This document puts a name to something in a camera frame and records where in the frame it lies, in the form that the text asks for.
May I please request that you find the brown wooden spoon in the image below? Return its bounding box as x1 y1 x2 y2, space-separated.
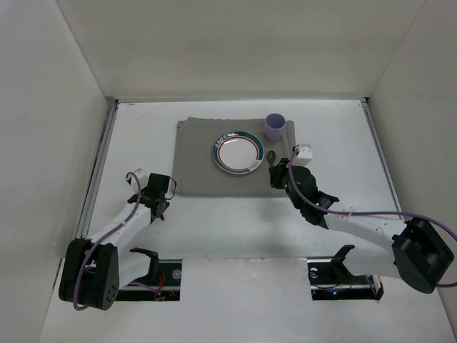
267 150 276 167

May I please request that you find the white plate green red rim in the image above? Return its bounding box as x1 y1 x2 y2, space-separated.
212 131 265 175

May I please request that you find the grey cloth placemat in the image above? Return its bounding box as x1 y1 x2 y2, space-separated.
172 117 296 197

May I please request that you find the lilac plastic cup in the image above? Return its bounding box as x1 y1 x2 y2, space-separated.
264 113 286 142

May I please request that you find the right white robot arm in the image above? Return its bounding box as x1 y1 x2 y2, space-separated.
267 151 456 299

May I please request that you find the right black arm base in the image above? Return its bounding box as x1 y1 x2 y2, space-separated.
306 245 384 301

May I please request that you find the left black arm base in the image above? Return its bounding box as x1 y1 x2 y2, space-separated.
116 248 183 302

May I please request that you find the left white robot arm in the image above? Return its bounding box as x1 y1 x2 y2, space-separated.
59 169 177 311

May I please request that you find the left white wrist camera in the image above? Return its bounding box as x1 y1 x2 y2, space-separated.
126 168 148 184

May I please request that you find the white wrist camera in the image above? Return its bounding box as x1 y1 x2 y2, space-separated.
292 144 313 166
126 168 148 184

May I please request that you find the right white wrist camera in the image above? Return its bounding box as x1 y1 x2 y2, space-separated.
292 144 313 166

